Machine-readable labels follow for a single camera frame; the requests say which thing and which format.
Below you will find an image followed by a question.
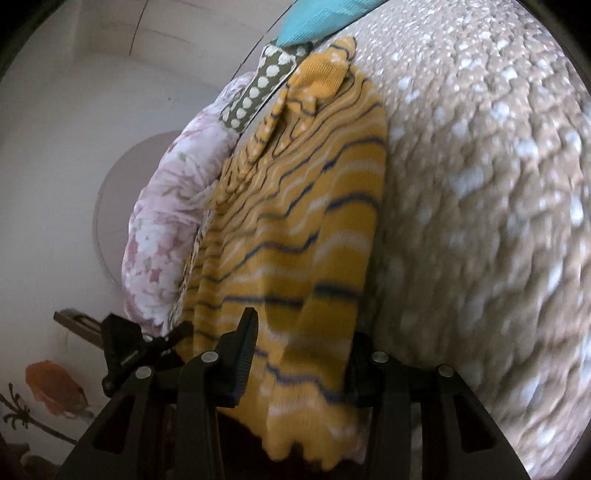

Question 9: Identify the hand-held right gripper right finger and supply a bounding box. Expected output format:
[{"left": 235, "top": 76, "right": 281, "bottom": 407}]
[{"left": 344, "top": 332, "right": 532, "bottom": 480}]

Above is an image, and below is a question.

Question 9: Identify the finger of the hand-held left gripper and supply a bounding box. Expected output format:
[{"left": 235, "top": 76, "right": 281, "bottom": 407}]
[
  {"left": 142, "top": 320, "right": 195, "bottom": 367},
  {"left": 100, "top": 314, "right": 153, "bottom": 398}
]

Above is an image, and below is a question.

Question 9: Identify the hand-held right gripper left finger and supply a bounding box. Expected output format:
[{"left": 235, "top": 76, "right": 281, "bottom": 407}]
[{"left": 58, "top": 307, "right": 259, "bottom": 480}]

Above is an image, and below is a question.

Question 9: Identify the yellow striped sweater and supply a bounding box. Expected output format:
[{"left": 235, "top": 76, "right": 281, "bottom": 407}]
[{"left": 173, "top": 36, "right": 389, "bottom": 472}]

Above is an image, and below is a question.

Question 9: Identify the dark brown bar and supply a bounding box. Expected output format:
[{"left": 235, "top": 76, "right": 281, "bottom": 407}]
[{"left": 53, "top": 309, "right": 108, "bottom": 344}]

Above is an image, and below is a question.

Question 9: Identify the pink floral quilt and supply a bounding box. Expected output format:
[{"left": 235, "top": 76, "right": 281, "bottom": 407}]
[{"left": 121, "top": 71, "right": 259, "bottom": 335}]

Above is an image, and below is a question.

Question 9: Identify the beige quilted bed cover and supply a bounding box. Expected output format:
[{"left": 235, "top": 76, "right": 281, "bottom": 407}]
[{"left": 318, "top": 0, "right": 591, "bottom": 480}]

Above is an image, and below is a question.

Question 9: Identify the olive bolster pillow white print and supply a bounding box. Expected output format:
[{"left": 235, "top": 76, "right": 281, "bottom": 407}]
[{"left": 219, "top": 44, "right": 312, "bottom": 132}]

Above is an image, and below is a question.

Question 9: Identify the teal pillow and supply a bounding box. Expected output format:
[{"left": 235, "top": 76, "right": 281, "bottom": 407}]
[{"left": 277, "top": 0, "right": 386, "bottom": 47}]

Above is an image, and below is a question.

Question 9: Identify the orange flower wall decal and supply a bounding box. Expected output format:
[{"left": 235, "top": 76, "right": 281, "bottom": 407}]
[{"left": 25, "top": 361, "right": 95, "bottom": 421}]

